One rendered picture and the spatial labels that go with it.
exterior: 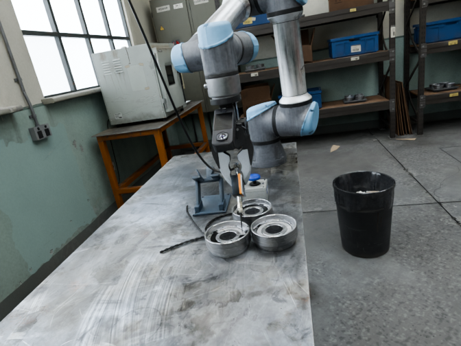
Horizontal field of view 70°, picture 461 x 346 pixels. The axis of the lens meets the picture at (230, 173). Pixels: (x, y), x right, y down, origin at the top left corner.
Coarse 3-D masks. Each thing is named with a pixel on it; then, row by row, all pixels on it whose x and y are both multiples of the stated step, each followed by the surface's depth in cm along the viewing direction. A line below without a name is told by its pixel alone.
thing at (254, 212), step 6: (252, 198) 91; (258, 198) 90; (246, 204) 91; (252, 204) 90; (258, 204) 90; (264, 204) 89; (270, 204) 86; (234, 210) 88; (246, 210) 88; (252, 210) 89; (258, 210) 88; (270, 210) 84; (234, 216) 85; (246, 216) 82; (252, 216) 81; (258, 216) 82; (246, 222) 82
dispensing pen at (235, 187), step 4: (236, 164) 81; (236, 168) 80; (236, 172) 80; (232, 176) 78; (236, 176) 78; (232, 180) 78; (236, 180) 78; (232, 184) 78; (236, 184) 78; (232, 188) 78; (236, 188) 77; (236, 192) 77; (236, 196) 80; (240, 196) 78; (240, 200) 78; (240, 204) 78; (240, 208) 78; (240, 212) 78; (240, 216) 78; (240, 220) 78
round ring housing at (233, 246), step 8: (216, 224) 80; (224, 224) 81; (232, 224) 81; (240, 224) 80; (208, 232) 78; (224, 232) 78; (232, 232) 78; (248, 232) 74; (208, 240) 74; (224, 240) 75; (232, 240) 74; (240, 240) 72; (248, 240) 74; (208, 248) 75; (216, 248) 72; (224, 248) 72; (232, 248) 72; (240, 248) 73; (216, 256) 74; (224, 256) 73; (232, 256) 73
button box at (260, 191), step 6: (258, 180) 103; (264, 180) 102; (246, 186) 99; (252, 186) 98; (258, 186) 98; (264, 186) 97; (246, 192) 97; (252, 192) 97; (258, 192) 97; (264, 192) 96; (246, 198) 98; (264, 198) 97
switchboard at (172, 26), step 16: (160, 0) 417; (176, 0) 414; (192, 0) 411; (208, 0) 408; (160, 16) 424; (176, 16) 420; (192, 16) 418; (208, 16) 415; (160, 32) 430; (176, 32) 427; (192, 32) 425; (192, 80) 445; (192, 96) 453; (208, 96) 450; (192, 112) 461; (208, 112) 460
